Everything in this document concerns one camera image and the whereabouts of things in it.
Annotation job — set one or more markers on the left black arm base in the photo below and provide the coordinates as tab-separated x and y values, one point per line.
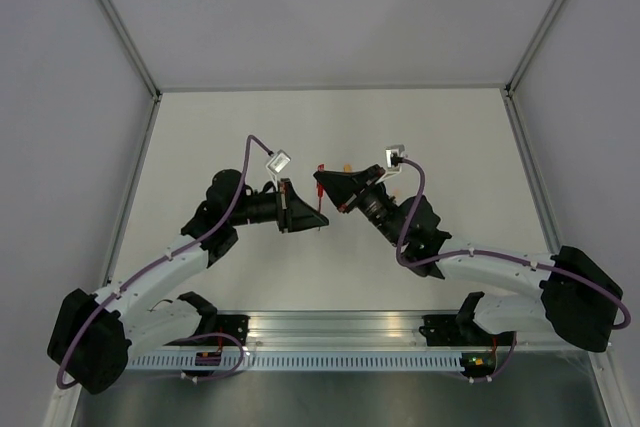
235	325

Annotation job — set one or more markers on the left aluminium frame post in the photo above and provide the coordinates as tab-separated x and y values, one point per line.
129	47

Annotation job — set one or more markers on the red thin pen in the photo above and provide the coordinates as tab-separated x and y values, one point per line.
320	194

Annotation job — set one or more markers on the right aluminium frame post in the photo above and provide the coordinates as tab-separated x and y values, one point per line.
532	49

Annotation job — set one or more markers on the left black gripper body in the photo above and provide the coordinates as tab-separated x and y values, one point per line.
281	204

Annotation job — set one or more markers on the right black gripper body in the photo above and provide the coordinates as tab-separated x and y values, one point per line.
373	176

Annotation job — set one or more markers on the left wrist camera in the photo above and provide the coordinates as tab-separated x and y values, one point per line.
277	162

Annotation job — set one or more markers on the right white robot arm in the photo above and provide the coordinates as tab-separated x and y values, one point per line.
566	293

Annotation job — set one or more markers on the aluminium frame post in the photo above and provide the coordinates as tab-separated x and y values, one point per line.
532	49
129	47

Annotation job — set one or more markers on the white slotted cable duct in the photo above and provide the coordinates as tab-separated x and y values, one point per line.
301	361

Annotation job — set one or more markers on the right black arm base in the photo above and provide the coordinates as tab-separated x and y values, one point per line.
459	330

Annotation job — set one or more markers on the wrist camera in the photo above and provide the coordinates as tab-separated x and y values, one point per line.
277	162
394	156

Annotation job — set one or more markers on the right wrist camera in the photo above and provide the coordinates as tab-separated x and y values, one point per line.
394	156

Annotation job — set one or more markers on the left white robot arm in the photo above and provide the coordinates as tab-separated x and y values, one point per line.
97	335

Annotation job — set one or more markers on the aluminium mounting rail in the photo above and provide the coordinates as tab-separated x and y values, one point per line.
337	330

